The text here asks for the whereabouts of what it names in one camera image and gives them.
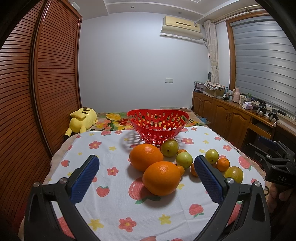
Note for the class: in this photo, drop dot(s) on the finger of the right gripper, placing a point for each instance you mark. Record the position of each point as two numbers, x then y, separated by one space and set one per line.
260 155
275 142

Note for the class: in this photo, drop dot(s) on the white wall switch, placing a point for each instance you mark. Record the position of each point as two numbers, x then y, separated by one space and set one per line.
168 80

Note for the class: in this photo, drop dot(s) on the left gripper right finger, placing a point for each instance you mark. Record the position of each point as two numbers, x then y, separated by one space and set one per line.
242 212

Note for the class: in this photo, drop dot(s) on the large orange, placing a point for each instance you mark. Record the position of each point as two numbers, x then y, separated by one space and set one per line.
144 155
162 178

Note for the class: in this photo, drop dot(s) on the light green apple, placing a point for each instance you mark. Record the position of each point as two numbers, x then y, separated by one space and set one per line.
184 159

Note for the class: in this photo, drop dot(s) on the large green pear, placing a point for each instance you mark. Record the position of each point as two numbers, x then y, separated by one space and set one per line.
169 148

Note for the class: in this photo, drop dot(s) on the floral bed blanket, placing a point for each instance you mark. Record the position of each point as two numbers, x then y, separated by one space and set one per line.
120 121

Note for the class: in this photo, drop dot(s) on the beige curtain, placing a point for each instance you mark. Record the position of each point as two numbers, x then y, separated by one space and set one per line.
212 43

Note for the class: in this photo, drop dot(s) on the wall air conditioner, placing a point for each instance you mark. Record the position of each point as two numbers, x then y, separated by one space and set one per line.
177 27

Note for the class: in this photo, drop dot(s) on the small tangerine hidden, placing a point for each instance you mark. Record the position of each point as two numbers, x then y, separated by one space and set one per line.
193 171

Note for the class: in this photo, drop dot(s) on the grey window blind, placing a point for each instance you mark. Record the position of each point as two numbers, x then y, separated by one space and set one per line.
265 62

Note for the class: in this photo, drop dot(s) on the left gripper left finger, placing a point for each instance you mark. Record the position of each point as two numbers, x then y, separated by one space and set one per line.
41 222

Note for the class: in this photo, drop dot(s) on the person's right hand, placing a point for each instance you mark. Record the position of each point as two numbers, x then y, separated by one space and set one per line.
274 196

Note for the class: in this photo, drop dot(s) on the small tangerine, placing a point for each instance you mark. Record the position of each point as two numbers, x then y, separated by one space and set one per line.
223 164
181 169

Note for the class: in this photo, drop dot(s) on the red perforated plastic basket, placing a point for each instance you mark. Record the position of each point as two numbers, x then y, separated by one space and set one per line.
155 126

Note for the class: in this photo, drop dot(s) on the yellow fruit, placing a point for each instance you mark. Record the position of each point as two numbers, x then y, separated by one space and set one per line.
235 173

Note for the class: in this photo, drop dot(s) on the tissue box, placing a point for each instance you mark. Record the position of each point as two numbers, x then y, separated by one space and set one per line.
247 105

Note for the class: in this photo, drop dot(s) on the wooden louvered wardrobe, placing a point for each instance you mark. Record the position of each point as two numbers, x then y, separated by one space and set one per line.
39 90

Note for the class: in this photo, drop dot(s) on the yellow Pikachu plush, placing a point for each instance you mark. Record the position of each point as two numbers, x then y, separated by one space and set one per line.
81 120

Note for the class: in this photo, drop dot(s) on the pink kettle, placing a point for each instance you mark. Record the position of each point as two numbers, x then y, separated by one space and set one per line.
235 95

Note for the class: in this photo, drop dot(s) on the white fruit-print tablecloth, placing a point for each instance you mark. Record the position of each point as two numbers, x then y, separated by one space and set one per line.
117 206

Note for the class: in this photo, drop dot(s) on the cardboard box with cloth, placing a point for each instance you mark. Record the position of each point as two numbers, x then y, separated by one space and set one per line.
214 89

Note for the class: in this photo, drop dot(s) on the wooden sideboard cabinet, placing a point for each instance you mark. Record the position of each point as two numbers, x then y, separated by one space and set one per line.
238 126

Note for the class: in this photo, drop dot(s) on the yellow-green fruit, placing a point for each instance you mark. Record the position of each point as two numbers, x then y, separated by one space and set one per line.
212 156

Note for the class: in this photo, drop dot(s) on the tiny tangerine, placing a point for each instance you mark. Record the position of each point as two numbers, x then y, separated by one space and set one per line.
181 151

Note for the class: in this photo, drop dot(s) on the large orange front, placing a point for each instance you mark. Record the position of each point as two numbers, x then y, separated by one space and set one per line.
162 178

